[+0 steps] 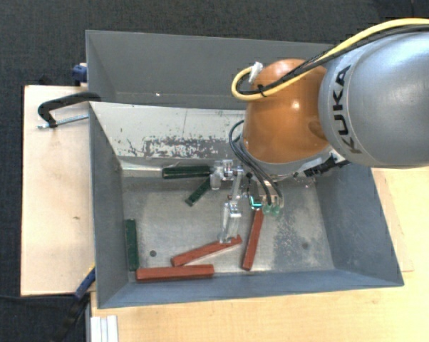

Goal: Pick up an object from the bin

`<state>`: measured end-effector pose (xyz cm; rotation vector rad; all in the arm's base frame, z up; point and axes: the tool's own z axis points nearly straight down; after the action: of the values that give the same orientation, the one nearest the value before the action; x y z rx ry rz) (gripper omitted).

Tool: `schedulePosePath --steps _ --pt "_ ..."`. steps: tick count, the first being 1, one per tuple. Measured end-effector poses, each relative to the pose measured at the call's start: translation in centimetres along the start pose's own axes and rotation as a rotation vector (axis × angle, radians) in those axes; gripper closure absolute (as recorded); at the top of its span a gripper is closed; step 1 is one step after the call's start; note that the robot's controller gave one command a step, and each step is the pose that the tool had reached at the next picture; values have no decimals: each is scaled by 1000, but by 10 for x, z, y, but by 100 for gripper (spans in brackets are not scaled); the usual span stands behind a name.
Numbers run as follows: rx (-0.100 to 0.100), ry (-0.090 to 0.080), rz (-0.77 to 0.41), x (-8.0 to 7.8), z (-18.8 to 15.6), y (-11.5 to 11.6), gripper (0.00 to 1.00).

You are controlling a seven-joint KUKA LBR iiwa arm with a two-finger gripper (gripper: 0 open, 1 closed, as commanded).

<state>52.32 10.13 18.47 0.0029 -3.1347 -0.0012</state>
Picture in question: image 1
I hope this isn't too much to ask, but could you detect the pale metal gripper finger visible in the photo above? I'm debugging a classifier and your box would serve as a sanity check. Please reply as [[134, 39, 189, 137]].
[[210, 159, 236, 192], [219, 201, 243, 244]]

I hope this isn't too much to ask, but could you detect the dark green flat block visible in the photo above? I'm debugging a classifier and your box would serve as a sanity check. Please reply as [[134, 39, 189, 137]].
[[185, 177, 212, 207], [162, 165, 214, 180], [124, 219, 140, 272]]

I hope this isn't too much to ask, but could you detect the red-brown flat block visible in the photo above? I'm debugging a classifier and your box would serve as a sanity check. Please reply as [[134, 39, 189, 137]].
[[241, 208, 265, 272], [135, 264, 215, 283], [170, 234, 244, 268]]

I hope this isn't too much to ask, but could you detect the grey metal bin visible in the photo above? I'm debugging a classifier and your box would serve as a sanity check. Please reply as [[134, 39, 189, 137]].
[[85, 29, 405, 309]]

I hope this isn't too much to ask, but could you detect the pale wood board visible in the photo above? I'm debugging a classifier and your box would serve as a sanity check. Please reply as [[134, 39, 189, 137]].
[[20, 85, 96, 297]]

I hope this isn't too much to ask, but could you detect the black cylinder on white bracket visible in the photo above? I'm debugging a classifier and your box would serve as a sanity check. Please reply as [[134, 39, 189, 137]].
[[302, 154, 349, 178]]

